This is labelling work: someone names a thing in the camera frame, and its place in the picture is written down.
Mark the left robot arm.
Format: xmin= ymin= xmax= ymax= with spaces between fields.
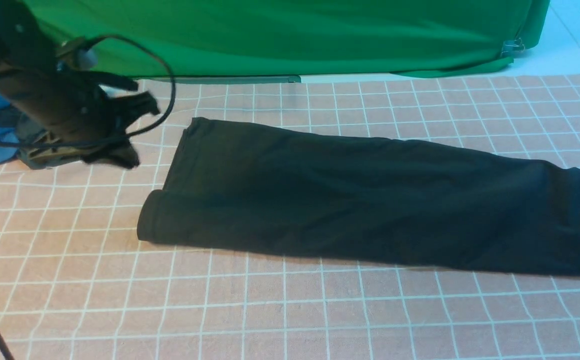
xmin=0 ymin=0 xmax=160 ymax=170

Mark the green backdrop cloth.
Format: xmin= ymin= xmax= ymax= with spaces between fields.
xmin=26 ymin=0 xmax=549 ymax=78

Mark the dark gray crumpled garment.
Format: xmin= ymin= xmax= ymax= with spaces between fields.
xmin=0 ymin=105 xmax=47 ymax=170

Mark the pink checkered tablecloth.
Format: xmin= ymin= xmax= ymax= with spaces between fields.
xmin=0 ymin=74 xmax=580 ymax=360

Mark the dark gray long-sleeve shirt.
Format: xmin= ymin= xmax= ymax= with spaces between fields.
xmin=137 ymin=117 xmax=580 ymax=277

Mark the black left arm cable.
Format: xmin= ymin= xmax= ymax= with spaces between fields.
xmin=0 ymin=35 xmax=177 ymax=360

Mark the metal binder clip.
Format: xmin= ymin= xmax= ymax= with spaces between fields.
xmin=500 ymin=38 xmax=526 ymax=58

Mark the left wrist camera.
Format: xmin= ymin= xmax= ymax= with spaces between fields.
xmin=56 ymin=36 xmax=98 ymax=71

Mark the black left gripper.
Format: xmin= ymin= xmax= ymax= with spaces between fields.
xmin=0 ymin=70 xmax=161 ymax=170

